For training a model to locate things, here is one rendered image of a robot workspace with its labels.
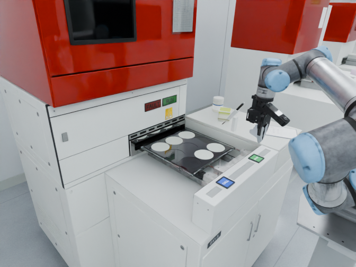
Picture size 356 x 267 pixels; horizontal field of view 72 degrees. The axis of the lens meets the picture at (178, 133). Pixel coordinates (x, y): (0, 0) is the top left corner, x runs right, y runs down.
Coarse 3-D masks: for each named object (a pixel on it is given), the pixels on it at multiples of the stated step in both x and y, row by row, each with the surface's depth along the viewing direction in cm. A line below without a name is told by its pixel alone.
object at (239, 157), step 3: (237, 156) 132; (240, 156) 132; (243, 156) 132; (234, 159) 129; (237, 159) 129; (240, 159) 129; (228, 162) 126; (231, 162) 126; (234, 162) 126; (225, 165) 123; (228, 165) 124; (231, 165) 124; (225, 168) 121; (213, 174) 116; (216, 174) 116; (204, 183) 111; (207, 183) 110
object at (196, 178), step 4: (152, 156) 139; (160, 160) 135; (168, 164) 131; (172, 168) 129; (176, 168) 127; (180, 172) 126; (188, 176) 123; (192, 176) 120; (196, 176) 119; (192, 180) 121; (196, 180) 119; (200, 180) 117; (200, 184) 118
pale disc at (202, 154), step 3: (198, 150) 132; (201, 150) 132; (204, 150) 132; (207, 150) 132; (195, 153) 129; (198, 153) 129; (201, 153) 130; (204, 153) 130; (207, 153) 130; (210, 153) 130; (198, 156) 127; (201, 156) 127; (204, 156) 127; (207, 156) 127; (210, 156) 127
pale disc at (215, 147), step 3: (210, 144) 139; (213, 144) 139; (216, 144) 139; (219, 144) 139; (207, 147) 136; (210, 147) 136; (213, 147) 136; (216, 147) 136; (219, 147) 136; (222, 147) 136; (213, 150) 133; (216, 150) 133; (219, 150) 133; (222, 150) 133
